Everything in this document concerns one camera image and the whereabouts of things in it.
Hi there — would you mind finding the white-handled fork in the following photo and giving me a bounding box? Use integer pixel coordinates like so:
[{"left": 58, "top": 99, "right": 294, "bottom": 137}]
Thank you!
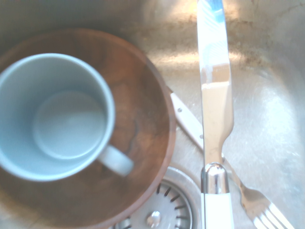
[{"left": 166, "top": 86, "right": 296, "bottom": 229}]

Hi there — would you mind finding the metal sink drain strainer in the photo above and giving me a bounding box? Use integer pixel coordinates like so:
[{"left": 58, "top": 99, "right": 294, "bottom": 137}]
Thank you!
[{"left": 113, "top": 166, "right": 203, "bottom": 229}]

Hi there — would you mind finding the grey ceramic mug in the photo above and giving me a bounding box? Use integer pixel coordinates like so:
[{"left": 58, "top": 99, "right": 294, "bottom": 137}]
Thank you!
[{"left": 0, "top": 52, "right": 134, "bottom": 182}]

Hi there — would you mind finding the white-handled table knife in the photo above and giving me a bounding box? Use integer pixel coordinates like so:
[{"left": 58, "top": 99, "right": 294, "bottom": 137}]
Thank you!
[{"left": 196, "top": 0, "right": 235, "bottom": 229}]

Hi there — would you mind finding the brown wooden bowl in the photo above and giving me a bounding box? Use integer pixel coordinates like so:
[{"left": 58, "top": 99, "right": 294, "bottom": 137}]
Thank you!
[{"left": 0, "top": 28, "right": 177, "bottom": 229}]

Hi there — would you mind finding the stainless steel double sink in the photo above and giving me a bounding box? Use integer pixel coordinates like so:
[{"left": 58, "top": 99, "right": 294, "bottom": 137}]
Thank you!
[{"left": 0, "top": 0, "right": 305, "bottom": 229}]

